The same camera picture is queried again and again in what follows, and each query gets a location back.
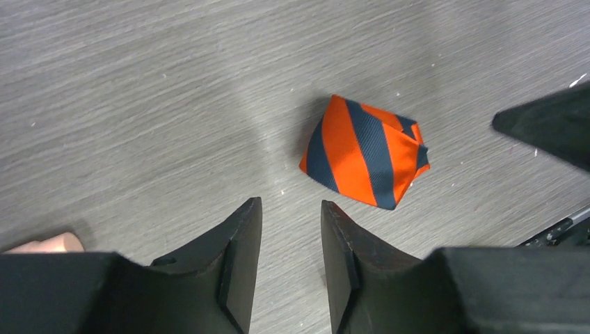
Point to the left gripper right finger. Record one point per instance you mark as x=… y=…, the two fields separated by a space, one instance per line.
x=374 y=287

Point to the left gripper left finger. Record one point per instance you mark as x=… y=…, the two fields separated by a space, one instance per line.
x=204 y=286

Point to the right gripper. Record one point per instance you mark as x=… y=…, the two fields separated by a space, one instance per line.
x=557 y=124

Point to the orange navy striped tie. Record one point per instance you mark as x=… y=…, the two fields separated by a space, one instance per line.
x=365 y=153

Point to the wooden cylinder peg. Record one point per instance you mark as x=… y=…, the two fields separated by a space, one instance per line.
x=62 y=243

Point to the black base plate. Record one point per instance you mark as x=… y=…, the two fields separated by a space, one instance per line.
x=572 y=230

